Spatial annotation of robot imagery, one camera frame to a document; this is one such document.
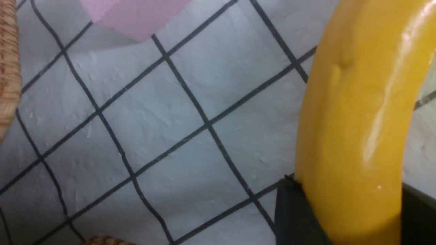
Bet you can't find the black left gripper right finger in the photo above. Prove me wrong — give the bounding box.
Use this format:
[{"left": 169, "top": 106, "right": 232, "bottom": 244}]
[{"left": 401, "top": 183, "right": 436, "bottom": 245}]

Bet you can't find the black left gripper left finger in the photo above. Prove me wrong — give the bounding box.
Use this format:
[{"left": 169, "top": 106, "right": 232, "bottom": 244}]
[{"left": 274, "top": 176, "right": 332, "bottom": 245}]

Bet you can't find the yellow toy banana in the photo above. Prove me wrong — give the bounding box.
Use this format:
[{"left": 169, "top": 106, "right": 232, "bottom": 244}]
[{"left": 295, "top": 0, "right": 435, "bottom": 245}]

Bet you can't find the white checkered tablecloth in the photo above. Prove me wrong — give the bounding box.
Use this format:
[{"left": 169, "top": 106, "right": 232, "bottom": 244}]
[{"left": 0, "top": 0, "right": 436, "bottom": 245}]

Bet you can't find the pink foam cube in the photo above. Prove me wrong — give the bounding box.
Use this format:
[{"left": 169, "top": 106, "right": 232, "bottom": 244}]
[{"left": 80, "top": 0, "right": 189, "bottom": 42}]

